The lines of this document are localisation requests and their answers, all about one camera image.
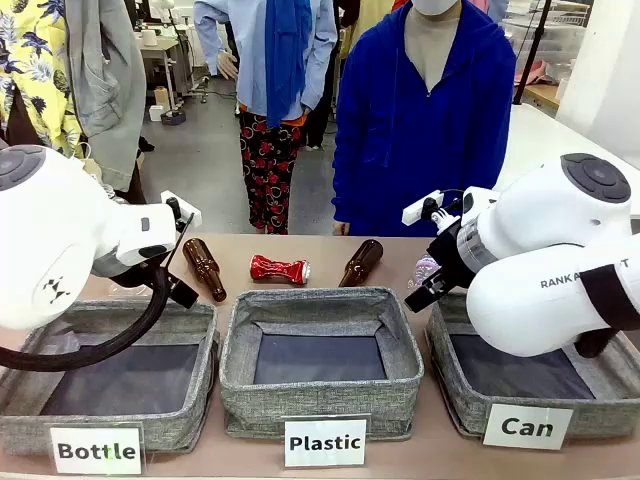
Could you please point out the hand of light blue shirt person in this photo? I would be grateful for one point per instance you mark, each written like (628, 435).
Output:
(228, 65)

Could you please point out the black slanted pole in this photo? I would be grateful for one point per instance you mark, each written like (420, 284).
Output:
(532, 50)

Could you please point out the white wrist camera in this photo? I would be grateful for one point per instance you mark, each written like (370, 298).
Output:
(417, 209)
(186, 209)

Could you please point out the person in blue hoodie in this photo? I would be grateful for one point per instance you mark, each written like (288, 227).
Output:
(425, 130)

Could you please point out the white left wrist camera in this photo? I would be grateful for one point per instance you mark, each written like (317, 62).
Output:
(186, 209)

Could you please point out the right hand of hoodie person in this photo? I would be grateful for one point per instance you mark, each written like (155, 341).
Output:
(341, 229)

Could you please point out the crushed red can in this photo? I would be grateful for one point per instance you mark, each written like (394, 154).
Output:
(277, 270)

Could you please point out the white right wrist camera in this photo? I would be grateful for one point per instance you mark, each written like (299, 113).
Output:
(417, 209)

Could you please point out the brown glass bottle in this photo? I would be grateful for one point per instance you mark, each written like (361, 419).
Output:
(361, 262)
(205, 267)

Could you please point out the grey fabric basket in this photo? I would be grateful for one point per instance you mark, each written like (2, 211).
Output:
(165, 430)
(320, 400)
(465, 400)

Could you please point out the white Plastic label sign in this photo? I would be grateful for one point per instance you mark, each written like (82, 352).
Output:
(325, 442)

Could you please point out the person in light blue shirt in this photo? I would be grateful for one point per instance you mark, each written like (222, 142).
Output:
(270, 75)

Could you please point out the person in yellow floral shirt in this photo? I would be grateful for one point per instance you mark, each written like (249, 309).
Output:
(35, 65)

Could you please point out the white Bottle label sign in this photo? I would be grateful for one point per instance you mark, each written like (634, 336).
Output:
(96, 450)

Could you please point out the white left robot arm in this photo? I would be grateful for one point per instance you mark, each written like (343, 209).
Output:
(55, 220)

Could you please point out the clear bottle with pink label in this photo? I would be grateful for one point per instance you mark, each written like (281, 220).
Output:
(424, 267)

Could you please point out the white Can label sign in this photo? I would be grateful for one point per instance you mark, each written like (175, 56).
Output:
(527, 426)

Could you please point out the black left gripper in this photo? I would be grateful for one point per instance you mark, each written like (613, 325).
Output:
(132, 274)

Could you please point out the white background table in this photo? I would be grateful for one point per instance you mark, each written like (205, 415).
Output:
(545, 140)

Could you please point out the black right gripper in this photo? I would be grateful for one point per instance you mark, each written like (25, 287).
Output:
(457, 267)

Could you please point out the background desk with items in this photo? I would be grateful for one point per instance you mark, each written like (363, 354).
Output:
(160, 55)

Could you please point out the small cardboard box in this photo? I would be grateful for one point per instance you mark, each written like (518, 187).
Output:
(160, 96)

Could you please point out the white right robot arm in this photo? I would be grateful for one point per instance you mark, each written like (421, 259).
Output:
(540, 250)

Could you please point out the person in grey jacket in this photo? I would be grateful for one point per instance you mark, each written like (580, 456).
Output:
(107, 90)

